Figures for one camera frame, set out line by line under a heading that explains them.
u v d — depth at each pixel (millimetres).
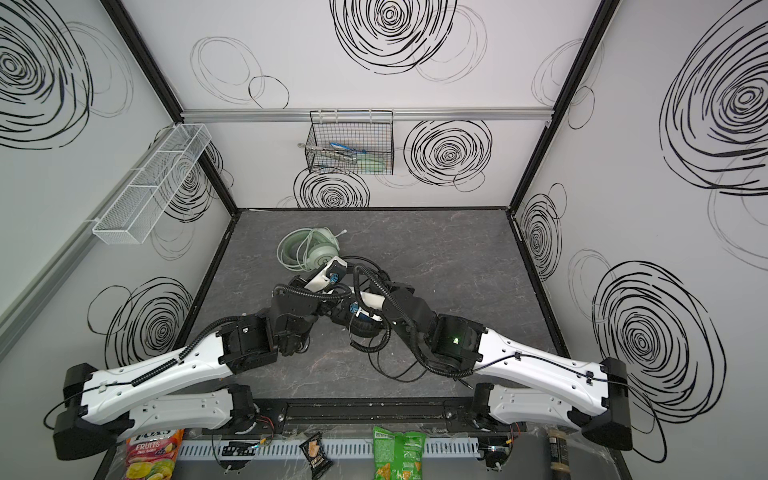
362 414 744
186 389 461
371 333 683
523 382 440
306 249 991
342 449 702
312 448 680
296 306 463
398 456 656
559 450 667
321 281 568
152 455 655
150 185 721
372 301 557
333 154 847
